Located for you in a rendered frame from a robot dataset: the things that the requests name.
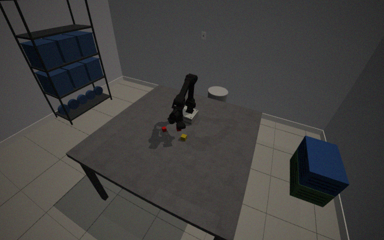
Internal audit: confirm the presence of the yellow cube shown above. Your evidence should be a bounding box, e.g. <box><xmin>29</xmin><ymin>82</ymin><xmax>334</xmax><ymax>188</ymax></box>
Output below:
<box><xmin>180</xmin><ymin>134</ymin><xmax>187</xmax><ymax>142</ymax></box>

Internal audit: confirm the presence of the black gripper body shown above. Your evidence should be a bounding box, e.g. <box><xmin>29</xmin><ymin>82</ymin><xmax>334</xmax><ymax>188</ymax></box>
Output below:
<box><xmin>176</xmin><ymin>114</ymin><xmax>186</xmax><ymax>130</ymax></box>

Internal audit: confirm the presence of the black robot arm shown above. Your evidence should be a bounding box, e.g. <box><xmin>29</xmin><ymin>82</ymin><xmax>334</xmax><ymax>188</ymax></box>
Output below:
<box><xmin>167</xmin><ymin>73</ymin><xmax>198</xmax><ymax>124</ymax></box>

